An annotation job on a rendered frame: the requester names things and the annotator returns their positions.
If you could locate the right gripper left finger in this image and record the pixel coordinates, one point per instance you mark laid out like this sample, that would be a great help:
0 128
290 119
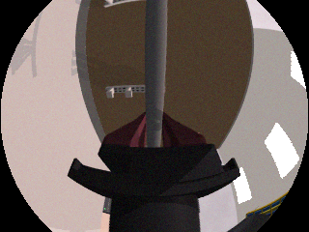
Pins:
128 134

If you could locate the grey metal tube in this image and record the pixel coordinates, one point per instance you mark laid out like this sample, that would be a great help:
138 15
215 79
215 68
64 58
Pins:
155 66

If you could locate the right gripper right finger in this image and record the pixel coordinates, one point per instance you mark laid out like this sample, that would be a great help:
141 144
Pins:
179 134

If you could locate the dark brown wall panel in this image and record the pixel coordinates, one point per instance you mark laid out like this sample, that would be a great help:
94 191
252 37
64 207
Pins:
209 60

